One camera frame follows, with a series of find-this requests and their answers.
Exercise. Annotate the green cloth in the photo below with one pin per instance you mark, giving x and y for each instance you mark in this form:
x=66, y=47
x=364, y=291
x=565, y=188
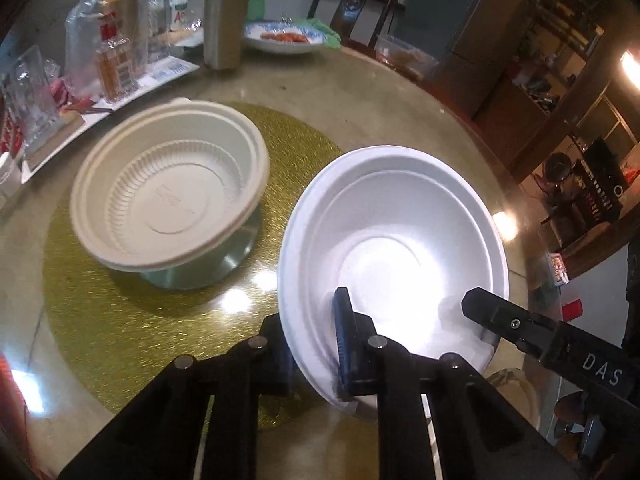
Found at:
x=325, y=30

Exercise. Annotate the small water bottle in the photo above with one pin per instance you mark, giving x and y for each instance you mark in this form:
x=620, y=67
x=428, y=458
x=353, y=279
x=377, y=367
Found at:
x=185, y=10

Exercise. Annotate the white tray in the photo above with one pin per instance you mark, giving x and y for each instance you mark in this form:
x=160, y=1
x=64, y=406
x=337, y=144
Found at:
x=165, y=67

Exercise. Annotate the steel thermos flask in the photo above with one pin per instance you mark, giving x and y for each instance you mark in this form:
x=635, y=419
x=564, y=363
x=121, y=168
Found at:
x=225, y=20

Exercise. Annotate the floor fan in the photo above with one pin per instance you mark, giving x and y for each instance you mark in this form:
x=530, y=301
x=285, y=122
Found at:
x=557, y=172

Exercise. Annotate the clear plastic container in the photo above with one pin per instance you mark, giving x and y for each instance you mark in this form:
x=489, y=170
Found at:
x=405, y=57

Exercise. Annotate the bright lamp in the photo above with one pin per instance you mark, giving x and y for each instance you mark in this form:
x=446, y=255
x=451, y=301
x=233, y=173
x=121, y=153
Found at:
x=631, y=67

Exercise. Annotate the glass pitcher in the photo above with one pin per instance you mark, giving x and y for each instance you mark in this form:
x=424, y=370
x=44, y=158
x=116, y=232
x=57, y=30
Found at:
x=35, y=105

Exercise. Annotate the large cream ribbed bowl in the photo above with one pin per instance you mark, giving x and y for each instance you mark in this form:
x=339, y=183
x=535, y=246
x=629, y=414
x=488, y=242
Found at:
x=165, y=195

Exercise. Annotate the large white bowl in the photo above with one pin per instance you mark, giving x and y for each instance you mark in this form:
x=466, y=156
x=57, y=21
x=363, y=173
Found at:
x=390, y=220

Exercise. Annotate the blue patterned plate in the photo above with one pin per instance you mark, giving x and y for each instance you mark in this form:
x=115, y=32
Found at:
x=285, y=40

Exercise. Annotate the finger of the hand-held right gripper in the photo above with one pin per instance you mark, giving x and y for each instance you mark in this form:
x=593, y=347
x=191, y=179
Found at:
x=510, y=322

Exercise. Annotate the red plastic stool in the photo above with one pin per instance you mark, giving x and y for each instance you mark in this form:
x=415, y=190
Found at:
x=572, y=309

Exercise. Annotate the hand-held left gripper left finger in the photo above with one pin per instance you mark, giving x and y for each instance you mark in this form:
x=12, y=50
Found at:
x=272, y=360

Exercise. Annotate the gold round mat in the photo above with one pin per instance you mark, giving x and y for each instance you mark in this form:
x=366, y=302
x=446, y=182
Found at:
x=125, y=320

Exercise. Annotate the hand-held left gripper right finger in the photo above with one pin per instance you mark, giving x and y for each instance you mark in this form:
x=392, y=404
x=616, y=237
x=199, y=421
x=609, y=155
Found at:
x=344, y=340

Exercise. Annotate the grey refrigerator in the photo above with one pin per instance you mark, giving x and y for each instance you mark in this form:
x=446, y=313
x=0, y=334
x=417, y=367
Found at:
x=450, y=10

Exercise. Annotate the wooden shelf cabinet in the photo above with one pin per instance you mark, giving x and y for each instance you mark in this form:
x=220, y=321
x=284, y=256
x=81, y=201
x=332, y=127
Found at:
x=565, y=35

